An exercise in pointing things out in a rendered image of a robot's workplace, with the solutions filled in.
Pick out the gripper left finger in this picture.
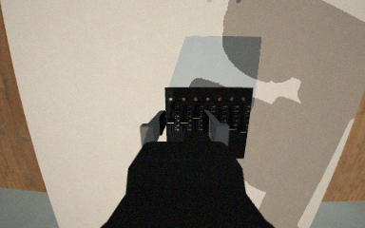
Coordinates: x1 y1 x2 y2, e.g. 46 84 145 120
140 110 166 147

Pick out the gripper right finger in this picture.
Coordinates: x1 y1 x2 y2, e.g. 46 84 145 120
202 110 230 147

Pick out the black lighting desk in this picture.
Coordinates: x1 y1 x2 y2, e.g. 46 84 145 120
164 87 253 159

